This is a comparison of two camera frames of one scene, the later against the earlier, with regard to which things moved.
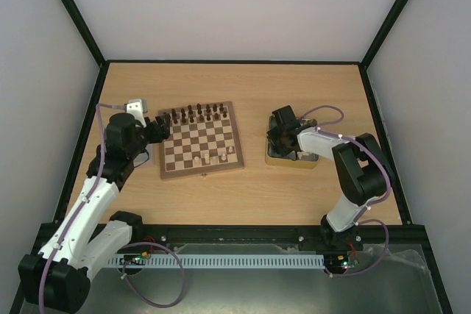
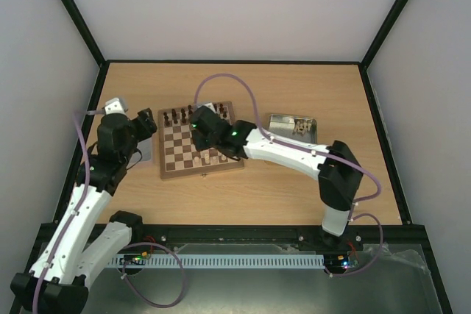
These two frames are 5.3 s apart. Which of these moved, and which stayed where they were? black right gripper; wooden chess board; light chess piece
Moved: black right gripper
Stayed: wooden chess board; light chess piece
